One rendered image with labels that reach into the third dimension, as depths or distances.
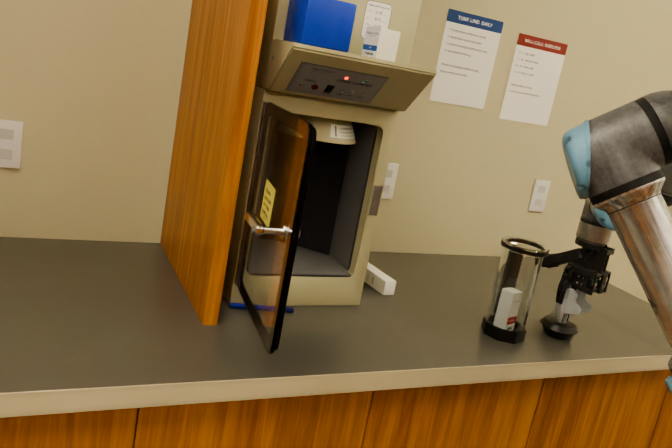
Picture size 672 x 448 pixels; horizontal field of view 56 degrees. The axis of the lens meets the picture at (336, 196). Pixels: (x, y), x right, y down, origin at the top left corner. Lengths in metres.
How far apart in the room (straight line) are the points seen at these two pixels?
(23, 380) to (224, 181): 0.47
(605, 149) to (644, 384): 0.91
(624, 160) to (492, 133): 1.11
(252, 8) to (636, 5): 1.62
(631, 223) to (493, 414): 0.62
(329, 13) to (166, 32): 0.58
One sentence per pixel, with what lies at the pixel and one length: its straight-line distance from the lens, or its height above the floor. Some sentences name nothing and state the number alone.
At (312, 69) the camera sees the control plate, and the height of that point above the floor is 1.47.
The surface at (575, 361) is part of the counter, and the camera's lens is 1.58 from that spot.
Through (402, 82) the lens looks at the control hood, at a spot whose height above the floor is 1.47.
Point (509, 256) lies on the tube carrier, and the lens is 1.50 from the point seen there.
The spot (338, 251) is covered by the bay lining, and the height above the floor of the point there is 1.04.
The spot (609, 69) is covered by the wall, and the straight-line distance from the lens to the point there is 2.46.
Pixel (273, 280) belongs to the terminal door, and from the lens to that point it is 1.11.
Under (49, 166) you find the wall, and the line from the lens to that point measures 1.71.
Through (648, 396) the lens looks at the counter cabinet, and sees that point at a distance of 1.90.
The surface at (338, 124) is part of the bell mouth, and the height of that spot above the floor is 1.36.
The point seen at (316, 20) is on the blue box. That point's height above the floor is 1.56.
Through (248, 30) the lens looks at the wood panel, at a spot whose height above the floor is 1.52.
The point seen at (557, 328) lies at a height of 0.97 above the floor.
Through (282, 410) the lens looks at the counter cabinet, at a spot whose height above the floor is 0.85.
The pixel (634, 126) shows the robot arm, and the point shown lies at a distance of 1.09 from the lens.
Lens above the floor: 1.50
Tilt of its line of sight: 12 degrees down
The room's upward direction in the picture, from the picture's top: 11 degrees clockwise
